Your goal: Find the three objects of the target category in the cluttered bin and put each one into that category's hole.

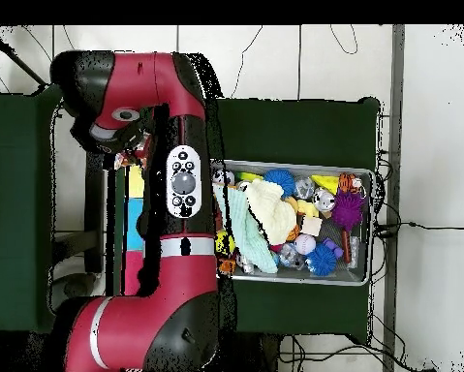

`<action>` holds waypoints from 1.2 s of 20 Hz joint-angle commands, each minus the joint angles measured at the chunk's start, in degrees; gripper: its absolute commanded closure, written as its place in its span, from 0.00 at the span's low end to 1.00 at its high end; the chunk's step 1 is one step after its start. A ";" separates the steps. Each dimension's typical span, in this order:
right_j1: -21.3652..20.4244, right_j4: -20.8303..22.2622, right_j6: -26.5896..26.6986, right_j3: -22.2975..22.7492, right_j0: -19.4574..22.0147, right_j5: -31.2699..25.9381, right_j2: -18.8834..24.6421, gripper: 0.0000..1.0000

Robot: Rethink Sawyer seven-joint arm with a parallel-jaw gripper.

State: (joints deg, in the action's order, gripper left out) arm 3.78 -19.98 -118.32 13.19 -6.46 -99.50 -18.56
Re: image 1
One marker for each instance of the mint green knitted cloth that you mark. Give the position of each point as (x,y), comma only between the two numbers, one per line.
(251,240)

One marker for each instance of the cream knitted cloth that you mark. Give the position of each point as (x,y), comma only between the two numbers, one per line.
(272,213)

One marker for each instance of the white cloth with colourful spots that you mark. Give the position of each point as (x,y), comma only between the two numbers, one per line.
(125,159)

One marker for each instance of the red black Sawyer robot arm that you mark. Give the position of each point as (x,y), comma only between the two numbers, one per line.
(150,77)

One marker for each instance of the metal mesh bin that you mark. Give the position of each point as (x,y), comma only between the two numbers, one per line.
(293,276)

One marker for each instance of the wooden box with three holes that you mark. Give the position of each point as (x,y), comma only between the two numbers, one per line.
(135,224)

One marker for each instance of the small soccer ball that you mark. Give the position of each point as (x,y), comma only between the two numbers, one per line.
(225,177)

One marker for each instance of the large yellow ball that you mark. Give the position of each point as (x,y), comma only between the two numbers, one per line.
(224,243)

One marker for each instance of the blue spiky ball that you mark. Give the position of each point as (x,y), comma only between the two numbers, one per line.
(282,180)
(320,260)

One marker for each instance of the orange ribbed toy block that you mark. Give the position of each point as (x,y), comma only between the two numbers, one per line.
(227,266)

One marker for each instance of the white baseball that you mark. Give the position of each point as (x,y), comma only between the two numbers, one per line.
(305,244)

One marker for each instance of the dark green tablecloth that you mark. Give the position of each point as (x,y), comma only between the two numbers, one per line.
(293,128)

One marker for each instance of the purple spiky ball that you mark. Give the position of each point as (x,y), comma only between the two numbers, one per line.
(347,209)

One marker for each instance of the orange striped tiger plush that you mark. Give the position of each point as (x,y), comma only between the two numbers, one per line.
(347,182)

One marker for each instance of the dark green side table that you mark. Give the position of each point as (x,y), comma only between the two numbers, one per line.
(18,174)

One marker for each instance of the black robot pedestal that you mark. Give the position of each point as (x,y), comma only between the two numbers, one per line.
(254,356)

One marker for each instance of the grey metal rail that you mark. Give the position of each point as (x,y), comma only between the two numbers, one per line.
(397,77)

